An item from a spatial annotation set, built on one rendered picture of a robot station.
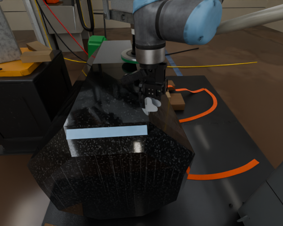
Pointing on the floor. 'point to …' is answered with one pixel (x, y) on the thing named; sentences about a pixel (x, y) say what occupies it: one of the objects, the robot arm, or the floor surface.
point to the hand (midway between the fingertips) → (146, 111)
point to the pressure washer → (95, 40)
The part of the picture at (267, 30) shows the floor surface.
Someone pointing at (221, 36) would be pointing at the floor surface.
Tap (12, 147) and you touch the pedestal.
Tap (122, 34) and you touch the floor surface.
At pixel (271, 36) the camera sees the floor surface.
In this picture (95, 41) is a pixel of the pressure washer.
